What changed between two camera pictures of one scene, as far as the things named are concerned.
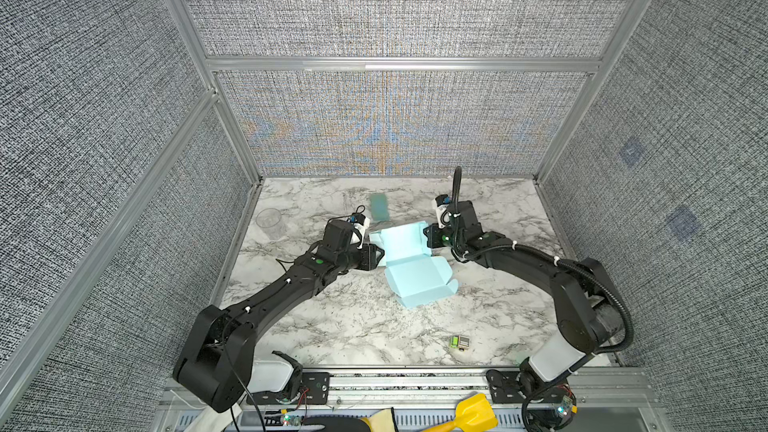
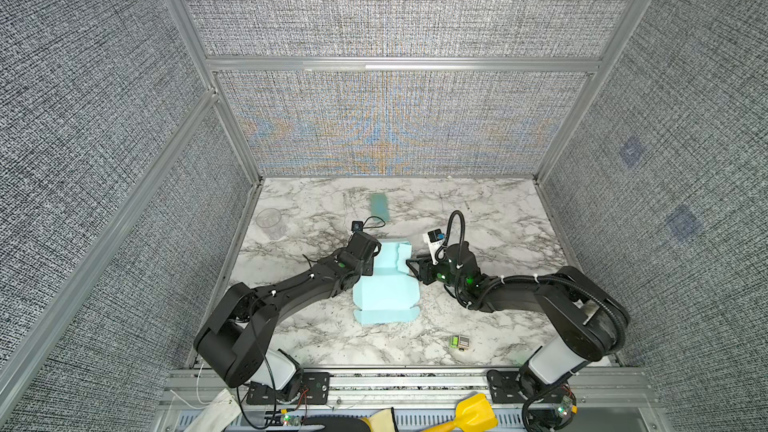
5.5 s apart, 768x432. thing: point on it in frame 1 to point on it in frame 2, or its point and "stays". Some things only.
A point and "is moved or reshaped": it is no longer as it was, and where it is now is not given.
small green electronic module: (459, 342) stays
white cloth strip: (210, 420) stays
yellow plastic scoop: (473, 414) stays
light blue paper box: (414, 273) is moved or reshaped
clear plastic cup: (272, 222) stays
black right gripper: (430, 232) to (424, 268)
